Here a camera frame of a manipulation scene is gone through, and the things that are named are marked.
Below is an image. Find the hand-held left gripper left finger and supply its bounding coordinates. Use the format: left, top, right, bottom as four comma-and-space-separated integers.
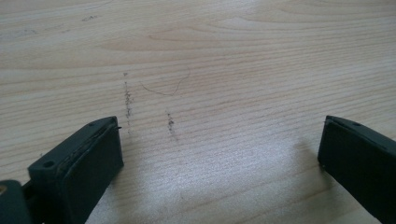
27, 116, 125, 224

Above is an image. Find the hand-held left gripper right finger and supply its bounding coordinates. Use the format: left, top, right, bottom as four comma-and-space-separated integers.
317, 115, 396, 224

